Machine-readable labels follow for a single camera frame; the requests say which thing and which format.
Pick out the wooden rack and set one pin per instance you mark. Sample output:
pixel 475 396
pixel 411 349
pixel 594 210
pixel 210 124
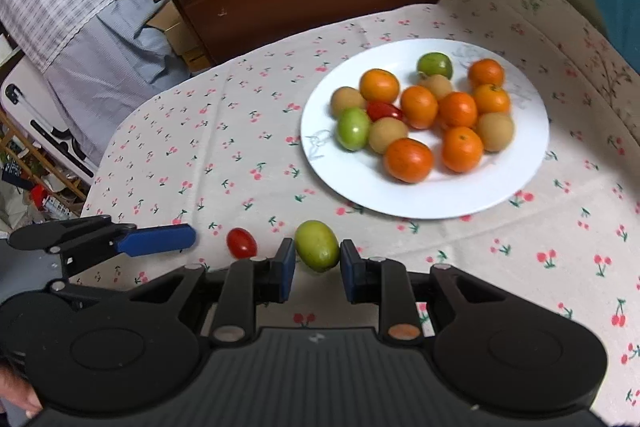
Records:
pixel 30 146

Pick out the person's left hand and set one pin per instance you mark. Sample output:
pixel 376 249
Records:
pixel 15 389

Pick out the cardboard box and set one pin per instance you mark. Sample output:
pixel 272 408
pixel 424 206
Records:
pixel 172 27

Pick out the small red object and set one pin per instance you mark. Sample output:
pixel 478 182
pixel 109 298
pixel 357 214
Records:
pixel 38 195

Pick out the white plate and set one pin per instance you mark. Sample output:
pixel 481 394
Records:
pixel 450 197

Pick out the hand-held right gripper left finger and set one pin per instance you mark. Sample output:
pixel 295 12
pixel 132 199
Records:
pixel 287 272

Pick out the cherry print tablecloth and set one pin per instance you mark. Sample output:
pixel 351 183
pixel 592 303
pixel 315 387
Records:
pixel 225 147

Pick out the red cherry tomato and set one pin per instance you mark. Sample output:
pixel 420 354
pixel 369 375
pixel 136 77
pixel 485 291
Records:
pixel 384 111
pixel 241 242

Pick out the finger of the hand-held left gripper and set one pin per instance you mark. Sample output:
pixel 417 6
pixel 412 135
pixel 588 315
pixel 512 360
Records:
pixel 87 264
pixel 160 239

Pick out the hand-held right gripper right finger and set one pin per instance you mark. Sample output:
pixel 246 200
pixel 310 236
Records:
pixel 350 274

